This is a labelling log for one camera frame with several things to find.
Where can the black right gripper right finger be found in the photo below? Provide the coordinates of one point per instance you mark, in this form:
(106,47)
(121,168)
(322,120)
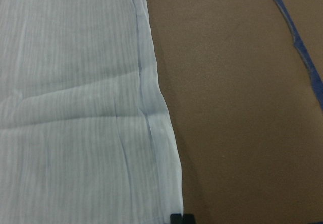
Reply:
(188,219)

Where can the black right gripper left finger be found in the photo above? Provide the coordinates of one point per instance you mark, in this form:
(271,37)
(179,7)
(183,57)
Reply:
(175,219)

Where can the light blue striped shirt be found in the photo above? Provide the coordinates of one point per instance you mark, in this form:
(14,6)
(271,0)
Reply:
(86,136)

